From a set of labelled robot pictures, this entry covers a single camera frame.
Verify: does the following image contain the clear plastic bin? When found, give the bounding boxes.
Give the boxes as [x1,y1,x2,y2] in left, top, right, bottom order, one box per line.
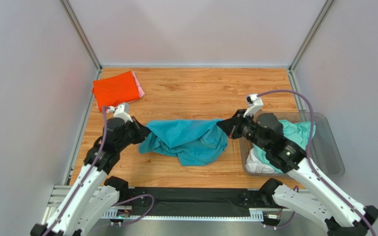
[239,111,345,177]

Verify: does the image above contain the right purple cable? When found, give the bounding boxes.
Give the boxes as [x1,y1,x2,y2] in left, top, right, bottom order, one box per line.
[257,89,378,236]

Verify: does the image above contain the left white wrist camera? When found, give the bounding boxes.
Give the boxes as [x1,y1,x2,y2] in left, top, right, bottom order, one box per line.
[106,102,133,123]

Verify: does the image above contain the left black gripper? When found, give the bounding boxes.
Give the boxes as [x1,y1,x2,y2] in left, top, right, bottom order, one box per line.
[117,116,152,150]

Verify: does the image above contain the pink folded t-shirt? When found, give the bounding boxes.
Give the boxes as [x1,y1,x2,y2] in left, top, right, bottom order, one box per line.
[132,71,146,98]

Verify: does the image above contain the left aluminium frame post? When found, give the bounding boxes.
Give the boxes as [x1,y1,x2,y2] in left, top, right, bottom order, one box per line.
[59,0,102,73]

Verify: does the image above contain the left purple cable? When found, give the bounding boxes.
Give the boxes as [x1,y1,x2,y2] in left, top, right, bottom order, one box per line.
[41,105,155,236]

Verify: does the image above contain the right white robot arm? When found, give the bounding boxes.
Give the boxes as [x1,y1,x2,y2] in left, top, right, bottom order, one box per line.
[217,110,378,236]

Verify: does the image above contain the mint green t-shirt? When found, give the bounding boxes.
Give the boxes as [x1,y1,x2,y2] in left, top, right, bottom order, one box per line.
[252,119,311,174]

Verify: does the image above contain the aluminium frame post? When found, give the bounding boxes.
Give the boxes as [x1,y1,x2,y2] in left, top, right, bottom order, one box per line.
[59,0,102,73]
[288,0,336,72]

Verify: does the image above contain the white t-shirt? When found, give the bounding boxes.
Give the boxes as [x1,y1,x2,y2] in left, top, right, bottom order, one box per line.
[245,147,276,174]

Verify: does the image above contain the purple cable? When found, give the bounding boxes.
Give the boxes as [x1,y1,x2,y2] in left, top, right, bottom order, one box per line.
[257,89,378,236]
[41,105,155,236]

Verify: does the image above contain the orange folded t-shirt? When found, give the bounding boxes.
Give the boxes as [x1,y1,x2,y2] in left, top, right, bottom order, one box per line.
[92,71,140,112]

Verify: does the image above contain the right aluminium frame post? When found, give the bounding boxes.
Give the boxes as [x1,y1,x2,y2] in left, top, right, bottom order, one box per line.
[288,0,336,72]

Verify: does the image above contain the teal blue t-shirt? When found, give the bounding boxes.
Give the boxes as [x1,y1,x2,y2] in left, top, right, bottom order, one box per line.
[138,119,228,166]

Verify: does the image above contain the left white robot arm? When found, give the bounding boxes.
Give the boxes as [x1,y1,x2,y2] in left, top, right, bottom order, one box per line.
[30,117,151,236]

